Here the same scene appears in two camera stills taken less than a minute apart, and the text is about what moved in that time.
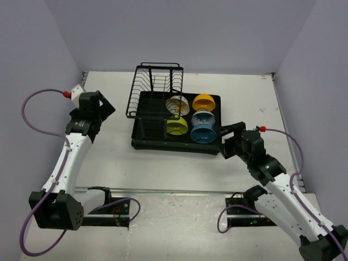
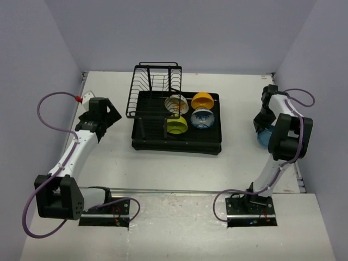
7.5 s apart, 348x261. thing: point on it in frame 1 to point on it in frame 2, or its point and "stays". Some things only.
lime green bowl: [176, 127] stays
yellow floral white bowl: [173, 104] stays
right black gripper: [238, 127] to [259, 124]
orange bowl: [204, 100] stays
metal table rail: [79, 190] stays
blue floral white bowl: [203, 117] stays
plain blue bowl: [203, 133] to [263, 136]
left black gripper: [105, 109] to [112, 116]
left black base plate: [117, 215] stays
